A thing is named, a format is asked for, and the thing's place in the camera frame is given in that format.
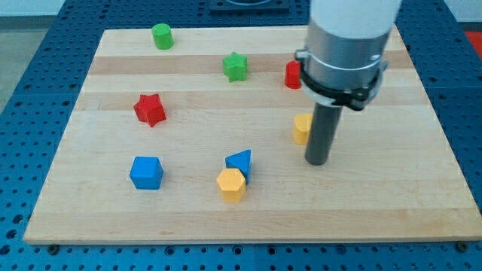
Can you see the wooden board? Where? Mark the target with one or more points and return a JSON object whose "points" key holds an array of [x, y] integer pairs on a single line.
{"points": [[391, 175]]}

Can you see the green star block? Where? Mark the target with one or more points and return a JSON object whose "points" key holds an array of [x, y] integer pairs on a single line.
{"points": [[235, 67]]}

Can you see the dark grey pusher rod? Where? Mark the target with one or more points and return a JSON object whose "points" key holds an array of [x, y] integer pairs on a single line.
{"points": [[322, 132]]}

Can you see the green cylinder block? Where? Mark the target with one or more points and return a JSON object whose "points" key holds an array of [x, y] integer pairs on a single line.
{"points": [[162, 36]]}

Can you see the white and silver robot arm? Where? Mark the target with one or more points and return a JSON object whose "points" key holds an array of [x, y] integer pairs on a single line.
{"points": [[342, 63]]}

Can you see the red star block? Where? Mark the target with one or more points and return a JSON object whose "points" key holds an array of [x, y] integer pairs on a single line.
{"points": [[149, 109]]}

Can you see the yellow heart block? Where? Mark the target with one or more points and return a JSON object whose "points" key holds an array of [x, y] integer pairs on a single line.
{"points": [[301, 128]]}

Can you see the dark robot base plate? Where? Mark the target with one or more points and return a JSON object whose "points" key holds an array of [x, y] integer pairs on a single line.
{"points": [[224, 6]]}

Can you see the blue triangle block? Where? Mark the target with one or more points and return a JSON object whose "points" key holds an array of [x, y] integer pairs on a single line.
{"points": [[241, 161]]}

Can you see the blue cube block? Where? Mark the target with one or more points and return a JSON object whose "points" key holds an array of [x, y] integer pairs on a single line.
{"points": [[146, 173]]}

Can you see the yellow hexagon block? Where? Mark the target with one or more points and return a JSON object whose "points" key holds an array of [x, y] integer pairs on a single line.
{"points": [[231, 184]]}

